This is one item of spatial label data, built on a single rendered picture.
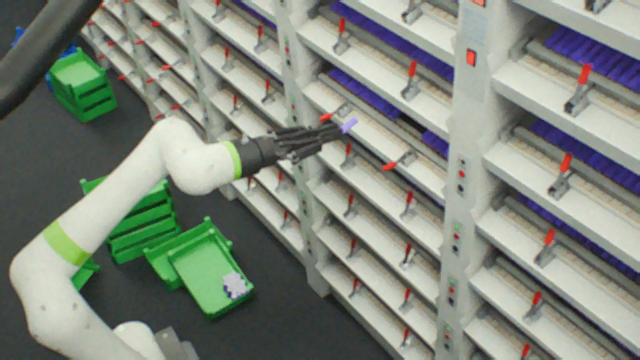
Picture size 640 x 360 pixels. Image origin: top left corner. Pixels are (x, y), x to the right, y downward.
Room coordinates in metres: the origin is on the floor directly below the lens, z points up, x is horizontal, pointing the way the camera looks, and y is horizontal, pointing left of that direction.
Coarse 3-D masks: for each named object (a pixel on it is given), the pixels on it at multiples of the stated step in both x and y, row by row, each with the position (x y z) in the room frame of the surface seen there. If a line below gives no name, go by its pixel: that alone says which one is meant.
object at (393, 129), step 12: (324, 84) 1.71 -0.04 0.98; (336, 84) 1.67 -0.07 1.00; (348, 96) 1.61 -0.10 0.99; (360, 108) 1.56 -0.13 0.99; (384, 120) 1.49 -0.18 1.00; (384, 132) 1.46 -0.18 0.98; (396, 132) 1.44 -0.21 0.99; (396, 144) 1.41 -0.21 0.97; (408, 144) 1.40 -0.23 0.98; (420, 144) 1.37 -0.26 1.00; (432, 156) 1.33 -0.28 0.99; (444, 168) 1.28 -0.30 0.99
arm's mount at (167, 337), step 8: (168, 328) 1.38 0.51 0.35; (160, 336) 1.35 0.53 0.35; (168, 336) 1.35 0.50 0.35; (176, 336) 1.34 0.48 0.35; (160, 344) 1.32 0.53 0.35; (168, 344) 1.32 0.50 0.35; (176, 344) 1.31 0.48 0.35; (168, 352) 1.29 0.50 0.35; (176, 352) 1.28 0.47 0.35; (184, 352) 1.28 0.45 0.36
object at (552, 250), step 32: (512, 192) 1.18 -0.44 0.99; (480, 224) 1.12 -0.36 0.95; (512, 224) 1.10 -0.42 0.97; (544, 224) 1.06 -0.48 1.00; (512, 256) 1.05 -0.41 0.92; (544, 256) 0.99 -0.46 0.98; (576, 256) 0.98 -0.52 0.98; (608, 256) 0.95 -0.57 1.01; (576, 288) 0.91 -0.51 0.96; (608, 288) 0.90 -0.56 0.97; (608, 320) 0.83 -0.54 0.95
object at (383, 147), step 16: (320, 64) 1.76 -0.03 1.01; (304, 80) 1.73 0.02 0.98; (304, 96) 1.73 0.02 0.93; (320, 96) 1.68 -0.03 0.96; (352, 112) 1.58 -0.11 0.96; (352, 128) 1.52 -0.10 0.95; (368, 128) 1.51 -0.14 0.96; (368, 144) 1.47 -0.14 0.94; (384, 144) 1.44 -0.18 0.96; (400, 144) 1.42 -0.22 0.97; (384, 160) 1.43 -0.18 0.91; (416, 160) 1.35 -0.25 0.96; (416, 176) 1.31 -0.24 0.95; (432, 176) 1.29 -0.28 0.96; (432, 192) 1.26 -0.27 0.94
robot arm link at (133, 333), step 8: (120, 328) 1.20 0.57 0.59; (128, 328) 1.20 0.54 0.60; (136, 328) 1.20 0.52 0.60; (144, 328) 1.20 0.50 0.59; (120, 336) 1.17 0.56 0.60; (128, 336) 1.17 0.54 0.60; (136, 336) 1.17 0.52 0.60; (144, 336) 1.17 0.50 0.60; (152, 336) 1.18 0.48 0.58; (136, 344) 1.14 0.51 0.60; (144, 344) 1.14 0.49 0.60; (152, 344) 1.15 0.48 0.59; (144, 352) 1.11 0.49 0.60; (152, 352) 1.12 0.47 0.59; (160, 352) 1.13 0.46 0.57
